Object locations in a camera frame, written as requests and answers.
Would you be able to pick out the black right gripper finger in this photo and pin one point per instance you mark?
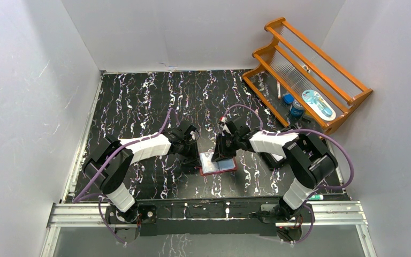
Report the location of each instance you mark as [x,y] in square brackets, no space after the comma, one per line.
[228,154]
[220,149]

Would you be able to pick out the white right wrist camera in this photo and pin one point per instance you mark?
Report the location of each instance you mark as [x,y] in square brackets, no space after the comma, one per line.
[223,127]

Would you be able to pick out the green white marker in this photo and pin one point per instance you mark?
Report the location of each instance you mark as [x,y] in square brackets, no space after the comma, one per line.
[316,197]

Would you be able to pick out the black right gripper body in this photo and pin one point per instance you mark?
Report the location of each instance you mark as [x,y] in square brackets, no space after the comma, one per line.
[232,142]

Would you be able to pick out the white pen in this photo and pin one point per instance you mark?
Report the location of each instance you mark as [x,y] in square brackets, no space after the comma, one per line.
[278,90]

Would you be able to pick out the orange wooden shelf rack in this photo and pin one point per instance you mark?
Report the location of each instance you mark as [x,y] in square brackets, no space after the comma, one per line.
[299,65]

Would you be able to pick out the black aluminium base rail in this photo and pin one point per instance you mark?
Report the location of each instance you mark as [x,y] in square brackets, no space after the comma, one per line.
[209,216]

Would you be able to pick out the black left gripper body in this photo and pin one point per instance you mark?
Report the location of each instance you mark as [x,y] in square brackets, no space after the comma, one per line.
[191,155]

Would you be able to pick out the black plastic card box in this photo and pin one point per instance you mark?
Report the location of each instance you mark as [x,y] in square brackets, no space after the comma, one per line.
[275,161]

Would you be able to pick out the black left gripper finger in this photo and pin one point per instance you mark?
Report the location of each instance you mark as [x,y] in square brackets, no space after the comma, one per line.
[194,161]
[183,157]

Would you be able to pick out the small blue block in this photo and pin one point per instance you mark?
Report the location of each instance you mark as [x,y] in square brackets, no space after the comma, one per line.
[287,98]

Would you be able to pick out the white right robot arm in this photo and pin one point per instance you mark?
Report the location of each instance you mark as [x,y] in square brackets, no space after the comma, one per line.
[308,157]

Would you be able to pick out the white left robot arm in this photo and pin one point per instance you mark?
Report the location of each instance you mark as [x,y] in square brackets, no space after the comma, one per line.
[107,166]

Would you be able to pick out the red card holder wallet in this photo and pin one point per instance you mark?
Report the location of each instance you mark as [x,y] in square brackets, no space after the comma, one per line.
[208,167]

